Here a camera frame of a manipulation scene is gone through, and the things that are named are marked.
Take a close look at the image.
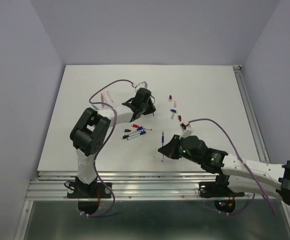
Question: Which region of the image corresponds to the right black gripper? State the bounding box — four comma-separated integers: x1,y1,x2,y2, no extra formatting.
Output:
158,134,202,165

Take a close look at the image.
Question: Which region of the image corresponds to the blue gel pen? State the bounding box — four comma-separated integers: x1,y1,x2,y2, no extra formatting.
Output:
161,131,164,163

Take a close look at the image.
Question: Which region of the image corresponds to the pink highlighter pen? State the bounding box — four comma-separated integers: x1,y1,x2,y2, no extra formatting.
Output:
100,93,105,108

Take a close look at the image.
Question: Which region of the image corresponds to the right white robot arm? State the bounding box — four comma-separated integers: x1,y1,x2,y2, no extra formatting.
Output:
158,135,290,206

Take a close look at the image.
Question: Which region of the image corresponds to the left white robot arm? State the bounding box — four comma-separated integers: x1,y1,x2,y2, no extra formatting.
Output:
64,87,156,199

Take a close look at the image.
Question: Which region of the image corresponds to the white marker black cap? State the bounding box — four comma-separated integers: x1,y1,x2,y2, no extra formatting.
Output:
121,131,146,140

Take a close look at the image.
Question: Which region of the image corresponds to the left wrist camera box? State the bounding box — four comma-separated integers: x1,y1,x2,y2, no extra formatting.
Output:
137,81,148,89

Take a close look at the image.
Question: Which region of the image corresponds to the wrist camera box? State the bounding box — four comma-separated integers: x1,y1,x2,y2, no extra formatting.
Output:
137,81,148,89
180,121,193,139

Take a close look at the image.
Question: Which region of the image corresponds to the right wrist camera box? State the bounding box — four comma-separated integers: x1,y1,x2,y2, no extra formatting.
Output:
180,121,193,139

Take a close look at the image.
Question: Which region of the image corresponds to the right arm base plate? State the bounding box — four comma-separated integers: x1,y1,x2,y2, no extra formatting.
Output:
198,182,245,199

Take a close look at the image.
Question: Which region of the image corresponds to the aluminium right rail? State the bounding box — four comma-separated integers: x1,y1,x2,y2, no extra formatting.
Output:
233,65,270,163

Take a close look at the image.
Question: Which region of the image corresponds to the aluminium rail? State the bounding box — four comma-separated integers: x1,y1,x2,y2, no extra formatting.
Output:
233,65,270,163
24,171,290,201

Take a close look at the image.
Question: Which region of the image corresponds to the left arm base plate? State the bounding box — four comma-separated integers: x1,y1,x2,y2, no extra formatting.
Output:
64,181,112,199

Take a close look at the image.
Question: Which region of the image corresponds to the aluminium front rail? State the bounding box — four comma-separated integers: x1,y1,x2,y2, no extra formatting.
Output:
24,171,290,201

